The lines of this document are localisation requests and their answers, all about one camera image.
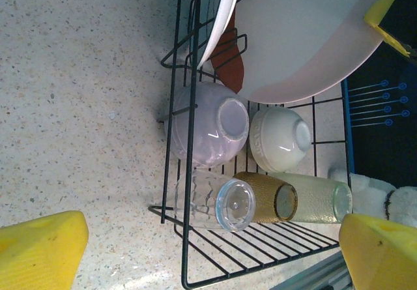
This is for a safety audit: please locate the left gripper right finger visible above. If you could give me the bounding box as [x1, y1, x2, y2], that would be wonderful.
[338, 213, 417, 290]

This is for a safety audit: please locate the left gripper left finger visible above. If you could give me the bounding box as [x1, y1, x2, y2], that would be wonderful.
[0, 210, 89, 290]

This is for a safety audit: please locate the pale green tumbler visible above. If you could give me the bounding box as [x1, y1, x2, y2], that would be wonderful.
[270, 171, 354, 225]

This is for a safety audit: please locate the pale pink plate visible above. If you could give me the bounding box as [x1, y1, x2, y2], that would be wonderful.
[239, 0, 394, 106]

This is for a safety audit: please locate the amber drinking glass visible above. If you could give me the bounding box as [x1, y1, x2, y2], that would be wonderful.
[233, 171, 299, 225]

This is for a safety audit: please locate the black wire dish rack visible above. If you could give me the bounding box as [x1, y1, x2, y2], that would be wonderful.
[148, 0, 354, 290]

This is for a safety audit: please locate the white bowl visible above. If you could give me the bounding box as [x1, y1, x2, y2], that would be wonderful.
[249, 106, 313, 173]

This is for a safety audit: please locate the clear drinking glass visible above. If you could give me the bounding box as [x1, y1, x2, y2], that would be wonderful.
[174, 169, 257, 233]

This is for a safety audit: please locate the white plate blue-grey rim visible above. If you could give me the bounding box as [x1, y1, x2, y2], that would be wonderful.
[197, 0, 244, 70]

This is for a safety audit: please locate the red-brown plate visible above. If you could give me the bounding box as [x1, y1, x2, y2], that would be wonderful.
[209, 9, 248, 95]

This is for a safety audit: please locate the clear lilac glass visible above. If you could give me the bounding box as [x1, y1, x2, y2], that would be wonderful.
[164, 81, 251, 169]

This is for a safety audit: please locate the black and white plush toy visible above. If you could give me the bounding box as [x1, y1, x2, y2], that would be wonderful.
[327, 167, 417, 229]

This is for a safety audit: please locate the aluminium frame rail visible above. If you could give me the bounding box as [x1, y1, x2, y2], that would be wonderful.
[270, 252, 354, 290]

